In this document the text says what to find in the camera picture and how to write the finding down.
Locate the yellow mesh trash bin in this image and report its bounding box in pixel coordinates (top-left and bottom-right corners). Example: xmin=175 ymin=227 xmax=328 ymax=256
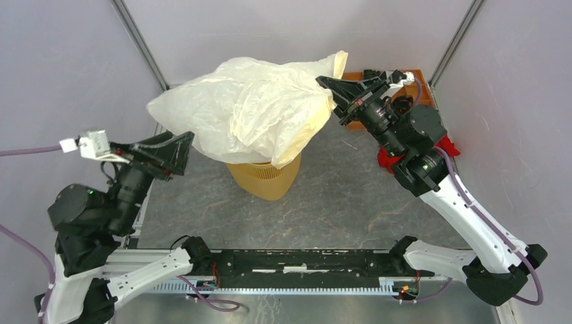
xmin=226 ymin=153 xmax=302 ymax=201

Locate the red cloth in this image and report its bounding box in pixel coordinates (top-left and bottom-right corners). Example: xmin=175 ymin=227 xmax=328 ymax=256
xmin=377 ymin=135 xmax=461 ymax=174

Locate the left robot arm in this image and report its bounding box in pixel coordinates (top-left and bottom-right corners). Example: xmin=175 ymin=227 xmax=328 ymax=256
xmin=38 ymin=130 xmax=212 ymax=323

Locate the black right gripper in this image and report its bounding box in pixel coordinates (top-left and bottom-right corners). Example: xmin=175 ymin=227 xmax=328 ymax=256
xmin=316 ymin=75 xmax=406 ymax=157

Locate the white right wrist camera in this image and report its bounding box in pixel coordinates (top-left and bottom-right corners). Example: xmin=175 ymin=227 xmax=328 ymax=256
xmin=385 ymin=70 xmax=415 ymax=97

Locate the cream translucent plastic trash bag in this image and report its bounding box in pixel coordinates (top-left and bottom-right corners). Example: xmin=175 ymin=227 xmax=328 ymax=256
xmin=146 ymin=51 xmax=348 ymax=168

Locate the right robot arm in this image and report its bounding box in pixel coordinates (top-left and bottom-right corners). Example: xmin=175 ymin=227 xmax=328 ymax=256
xmin=316 ymin=70 xmax=548 ymax=306

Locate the white toothed cable rail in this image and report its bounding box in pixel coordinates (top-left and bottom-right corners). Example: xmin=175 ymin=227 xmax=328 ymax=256
xmin=146 ymin=278 xmax=419 ymax=297

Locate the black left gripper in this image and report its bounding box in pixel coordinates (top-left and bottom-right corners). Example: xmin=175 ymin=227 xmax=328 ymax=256
xmin=111 ymin=130 xmax=200 ymax=232

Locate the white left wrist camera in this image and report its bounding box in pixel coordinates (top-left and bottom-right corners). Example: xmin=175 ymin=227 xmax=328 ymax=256
xmin=59 ymin=130 xmax=130 ymax=163

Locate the wooden compartment tray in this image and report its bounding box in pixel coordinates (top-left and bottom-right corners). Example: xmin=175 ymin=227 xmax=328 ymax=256
xmin=342 ymin=70 xmax=434 ymax=130

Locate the dark rolled item right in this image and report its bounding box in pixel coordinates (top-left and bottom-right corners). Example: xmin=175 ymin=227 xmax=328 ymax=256
xmin=392 ymin=95 xmax=415 ymax=115

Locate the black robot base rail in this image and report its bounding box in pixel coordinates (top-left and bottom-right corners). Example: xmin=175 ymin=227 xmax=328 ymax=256
xmin=180 ymin=236 xmax=432 ymax=289

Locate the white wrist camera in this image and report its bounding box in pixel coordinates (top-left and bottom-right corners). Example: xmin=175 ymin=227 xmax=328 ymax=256
xmin=385 ymin=70 xmax=415 ymax=97
xmin=59 ymin=130 xmax=130 ymax=163

